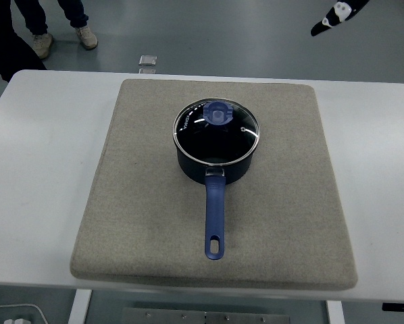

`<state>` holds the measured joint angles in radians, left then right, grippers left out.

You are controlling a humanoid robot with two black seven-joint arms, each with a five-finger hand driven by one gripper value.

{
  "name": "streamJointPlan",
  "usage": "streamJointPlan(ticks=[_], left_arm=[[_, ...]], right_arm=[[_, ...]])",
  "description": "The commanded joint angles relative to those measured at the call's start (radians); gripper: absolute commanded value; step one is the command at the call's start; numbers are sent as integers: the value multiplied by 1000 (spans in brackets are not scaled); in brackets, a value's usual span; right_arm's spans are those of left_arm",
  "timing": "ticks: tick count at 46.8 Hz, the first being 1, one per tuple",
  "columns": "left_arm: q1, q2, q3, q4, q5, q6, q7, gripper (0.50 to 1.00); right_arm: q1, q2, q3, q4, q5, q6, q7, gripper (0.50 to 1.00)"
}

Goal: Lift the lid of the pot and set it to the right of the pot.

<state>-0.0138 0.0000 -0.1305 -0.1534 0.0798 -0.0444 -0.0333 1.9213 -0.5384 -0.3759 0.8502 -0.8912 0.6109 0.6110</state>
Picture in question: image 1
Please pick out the white power plug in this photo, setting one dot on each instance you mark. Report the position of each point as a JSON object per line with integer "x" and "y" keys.
{"x": 18, "y": 320}

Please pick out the person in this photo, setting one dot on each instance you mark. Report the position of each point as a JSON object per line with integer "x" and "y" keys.
{"x": 75, "y": 13}
{"x": 6, "y": 50}

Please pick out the metal floor socket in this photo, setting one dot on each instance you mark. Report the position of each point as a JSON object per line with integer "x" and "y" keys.
{"x": 147, "y": 60}

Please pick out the grey metal plate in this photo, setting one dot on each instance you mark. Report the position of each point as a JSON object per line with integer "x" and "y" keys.
{"x": 205, "y": 317}

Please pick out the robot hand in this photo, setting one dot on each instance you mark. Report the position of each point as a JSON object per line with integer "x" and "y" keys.
{"x": 340, "y": 11}

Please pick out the glass lid with blue knob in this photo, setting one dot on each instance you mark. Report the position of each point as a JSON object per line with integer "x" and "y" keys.
{"x": 217, "y": 113}

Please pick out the black table control panel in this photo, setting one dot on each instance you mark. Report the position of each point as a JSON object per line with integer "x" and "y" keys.
{"x": 399, "y": 307}

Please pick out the beige fabric mat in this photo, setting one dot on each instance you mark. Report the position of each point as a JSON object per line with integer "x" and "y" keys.
{"x": 138, "y": 202}

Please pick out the white table leg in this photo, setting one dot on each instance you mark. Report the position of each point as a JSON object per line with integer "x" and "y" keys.
{"x": 79, "y": 308}
{"x": 335, "y": 314}

